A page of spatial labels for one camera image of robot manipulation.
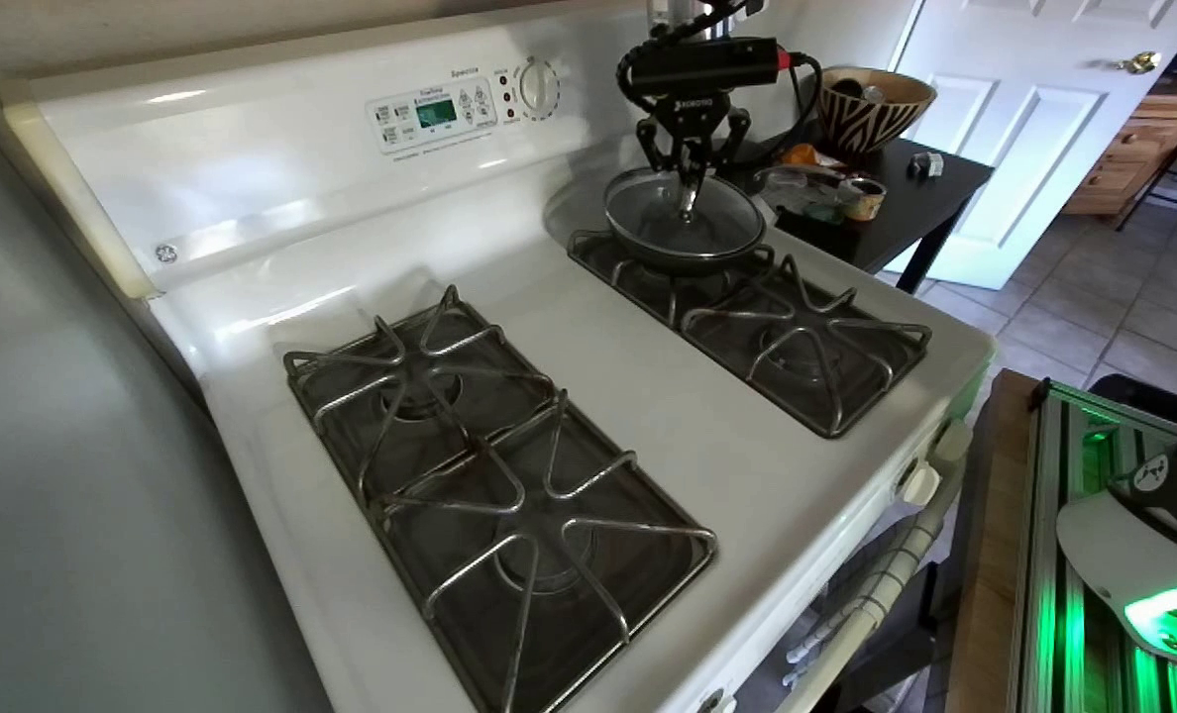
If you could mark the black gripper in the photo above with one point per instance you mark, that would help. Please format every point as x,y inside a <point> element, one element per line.
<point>693,112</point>

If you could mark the round glass pan lid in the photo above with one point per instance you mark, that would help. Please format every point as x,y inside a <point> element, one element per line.
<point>650,213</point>

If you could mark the white stove dial knob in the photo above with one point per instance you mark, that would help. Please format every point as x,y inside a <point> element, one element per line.
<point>536,88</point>

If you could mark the patterned round bowl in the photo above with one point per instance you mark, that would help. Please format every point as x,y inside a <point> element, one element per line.
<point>869,112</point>

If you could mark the small round cup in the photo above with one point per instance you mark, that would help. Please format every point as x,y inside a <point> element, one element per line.
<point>864,201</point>

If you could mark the black double burner grate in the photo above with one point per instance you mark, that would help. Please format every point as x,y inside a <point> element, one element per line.
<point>797,341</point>
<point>482,499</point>

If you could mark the stove control panel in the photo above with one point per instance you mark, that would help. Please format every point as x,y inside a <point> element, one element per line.
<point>461,112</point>

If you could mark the small dark table object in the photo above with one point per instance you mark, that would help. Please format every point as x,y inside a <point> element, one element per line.
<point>924,165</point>

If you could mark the black side table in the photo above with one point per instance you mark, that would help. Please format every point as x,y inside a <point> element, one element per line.
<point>915,213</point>

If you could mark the white gas stove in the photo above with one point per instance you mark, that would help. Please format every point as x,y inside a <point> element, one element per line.
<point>689,411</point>

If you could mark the white panel door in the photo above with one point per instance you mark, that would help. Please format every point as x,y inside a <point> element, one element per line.
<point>1035,132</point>

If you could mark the wooden cabinet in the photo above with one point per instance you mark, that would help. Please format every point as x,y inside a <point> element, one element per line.
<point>1144,152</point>

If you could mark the wooden plank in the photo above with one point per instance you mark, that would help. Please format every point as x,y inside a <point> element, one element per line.
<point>997,554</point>

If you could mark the grey refrigerator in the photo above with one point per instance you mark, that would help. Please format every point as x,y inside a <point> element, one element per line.
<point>84,459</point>

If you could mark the wrist stereo camera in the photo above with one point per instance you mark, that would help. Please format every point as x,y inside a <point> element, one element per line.
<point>705,61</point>

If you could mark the metal robot mount frame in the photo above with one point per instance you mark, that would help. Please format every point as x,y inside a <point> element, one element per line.
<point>1076,634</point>

